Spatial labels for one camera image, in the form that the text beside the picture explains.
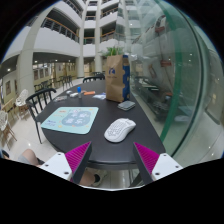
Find orange small object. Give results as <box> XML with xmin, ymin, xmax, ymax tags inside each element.
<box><xmin>84</xmin><ymin>91</ymin><xmax>95</xmax><ymax>96</ymax></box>

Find black plastic chair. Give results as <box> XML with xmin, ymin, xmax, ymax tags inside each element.
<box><xmin>25</xmin><ymin>87</ymin><xmax>58</xmax><ymax>145</ymax></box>

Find small printed card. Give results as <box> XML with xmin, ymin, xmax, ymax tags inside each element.
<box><xmin>53</xmin><ymin>96</ymin><xmax>67</xmax><ymax>102</ymax></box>

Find small grey box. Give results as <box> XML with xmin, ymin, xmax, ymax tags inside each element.
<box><xmin>118</xmin><ymin>101</ymin><xmax>135</xmax><ymax>111</ymax></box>

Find blue capped bottle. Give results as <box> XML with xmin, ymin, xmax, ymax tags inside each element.
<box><xmin>77</xmin><ymin>87</ymin><xmax>82</xmax><ymax>98</ymax></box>

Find white plastic packet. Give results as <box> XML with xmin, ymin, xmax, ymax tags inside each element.
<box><xmin>92</xmin><ymin>94</ymin><xmax>106</xmax><ymax>100</ymax></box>

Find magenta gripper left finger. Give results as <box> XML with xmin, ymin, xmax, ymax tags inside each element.
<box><xmin>39</xmin><ymin>141</ymin><xmax>93</xmax><ymax>185</ymax></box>

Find white lattice chair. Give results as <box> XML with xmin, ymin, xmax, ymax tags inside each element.
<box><xmin>15</xmin><ymin>89</ymin><xmax>28</xmax><ymax>112</ymax></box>

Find white honeycomb computer mouse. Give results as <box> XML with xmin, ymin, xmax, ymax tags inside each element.
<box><xmin>104</xmin><ymin>118</ymin><xmax>136</xmax><ymax>143</ymax></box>

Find light teal mouse pad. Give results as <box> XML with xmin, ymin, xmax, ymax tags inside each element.
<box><xmin>41</xmin><ymin>107</ymin><xmax>99</xmax><ymax>135</ymax></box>

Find black chair behind table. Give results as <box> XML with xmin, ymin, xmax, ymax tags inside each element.
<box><xmin>83</xmin><ymin>76</ymin><xmax>105</xmax><ymax>83</ymax></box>

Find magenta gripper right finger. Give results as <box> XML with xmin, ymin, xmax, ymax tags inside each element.
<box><xmin>133</xmin><ymin>142</ymin><xmax>182</xmax><ymax>185</ymax></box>

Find white small box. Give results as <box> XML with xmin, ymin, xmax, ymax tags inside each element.
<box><xmin>70</xmin><ymin>93</ymin><xmax>78</xmax><ymax>98</ymax></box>

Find brown paper bag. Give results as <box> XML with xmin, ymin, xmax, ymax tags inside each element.
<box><xmin>105</xmin><ymin>55</ymin><xmax>130</xmax><ymax>102</ymax></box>

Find green potted plant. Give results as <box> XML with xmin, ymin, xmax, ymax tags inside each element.
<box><xmin>102</xmin><ymin>47</ymin><xmax>124</xmax><ymax>57</ymax></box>

